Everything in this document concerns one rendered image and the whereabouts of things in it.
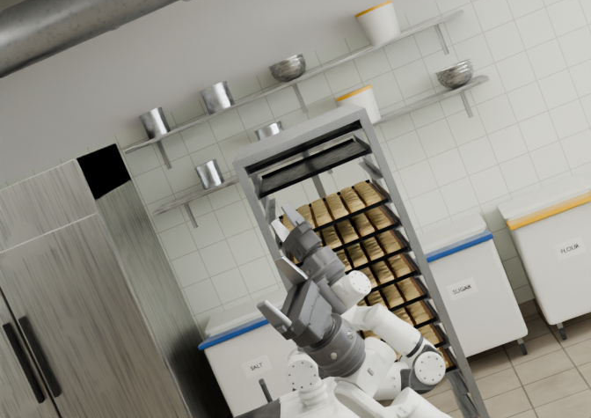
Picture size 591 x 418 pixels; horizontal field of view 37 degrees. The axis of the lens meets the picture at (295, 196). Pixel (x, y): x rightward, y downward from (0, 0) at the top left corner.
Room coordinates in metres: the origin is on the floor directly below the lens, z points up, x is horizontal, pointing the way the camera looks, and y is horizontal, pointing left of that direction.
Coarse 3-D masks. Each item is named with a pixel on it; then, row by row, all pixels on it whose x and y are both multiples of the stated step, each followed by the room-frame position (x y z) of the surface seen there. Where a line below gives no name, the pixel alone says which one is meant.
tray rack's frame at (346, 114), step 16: (336, 112) 3.36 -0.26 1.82; (352, 112) 2.99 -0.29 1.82; (288, 128) 3.56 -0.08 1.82; (304, 128) 3.16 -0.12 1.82; (320, 128) 2.96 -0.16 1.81; (336, 128) 2.96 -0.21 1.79; (256, 144) 3.42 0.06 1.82; (272, 144) 3.04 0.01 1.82; (288, 144) 2.96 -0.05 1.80; (240, 160) 2.97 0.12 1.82; (256, 160) 2.96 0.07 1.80; (256, 176) 3.58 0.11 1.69; (320, 192) 3.59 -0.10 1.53
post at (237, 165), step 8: (240, 168) 2.97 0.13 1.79; (240, 176) 2.97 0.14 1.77; (248, 184) 2.97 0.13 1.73; (248, 192) 2.97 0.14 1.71; (248, 200) 2.97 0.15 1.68; (256, 200) 2.97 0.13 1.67; (256, 208) 2.97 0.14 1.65; (256, 216) 2.97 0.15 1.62; (264, 216) 2.97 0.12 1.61; (264, 224) 2.97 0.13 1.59; (264, 232) 2.97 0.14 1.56; (272, 240) 2.97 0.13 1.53; (272, 248) 2.97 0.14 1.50; (272, 256) 2.97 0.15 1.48; (280, 256) 2.97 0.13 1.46; (280, 272) 2.97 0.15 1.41; (288, 288) 2.97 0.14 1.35
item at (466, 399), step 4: (448, 372) 3.43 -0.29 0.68; (448, 376) 3.40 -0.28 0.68; (452, 380) 3.34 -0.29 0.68; (452, 384) 3.30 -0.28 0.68; (456, 388) 3.25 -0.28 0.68; (460, 392) 3.19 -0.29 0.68; (460, 396) 3.16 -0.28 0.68; (464, 396) 3.15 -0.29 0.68; (468, 396) 3.09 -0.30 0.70; (464, 400) 3.11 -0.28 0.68; (468, 400) 3.10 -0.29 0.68; (464, 404) 3.08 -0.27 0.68; (468, 404) 3.07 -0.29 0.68; (472, 404) 3.03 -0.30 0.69; (468, 408) 3.04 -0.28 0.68; (472, 408) 3.02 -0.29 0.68; (476, 408) 2.96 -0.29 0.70; (472, 412) 2.99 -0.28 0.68; (476, 412) 2.98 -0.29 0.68; (472, 416) 2.96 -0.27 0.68; (476, 416) 2.95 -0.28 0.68
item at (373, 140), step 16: (368, 128) 2.95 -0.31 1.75; (384, 160) 2.95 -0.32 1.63; (384, 176) 2.95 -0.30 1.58; (400, 208) 2.95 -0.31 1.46; (416, 240) 2.95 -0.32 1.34; (416, 256) 2.95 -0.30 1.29; (432, 288) 2.95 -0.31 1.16; (448, 320) 2.95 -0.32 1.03; (448, 336) 2.96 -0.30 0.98; (464, 368) 2.95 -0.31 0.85; (480, 400) 2.95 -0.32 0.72; (480, 416) 2.95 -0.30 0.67
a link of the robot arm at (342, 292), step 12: (336, 264) 2.10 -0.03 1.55; (324, 276) 2.09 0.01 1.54; (336, 276) 2.09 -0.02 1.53; (348, 276) 2.07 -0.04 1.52; (360, 276) 2.09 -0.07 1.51; (324, 288) 2.07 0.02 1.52; (336, 288) 2.08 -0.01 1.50; (348, 288) 2.06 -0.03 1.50; (360, 288) 2.06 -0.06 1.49; (336, 300) 2.06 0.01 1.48; (348, 300) 2.07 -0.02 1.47; (360, 300) 2.09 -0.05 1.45; (336, 312) 2.05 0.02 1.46
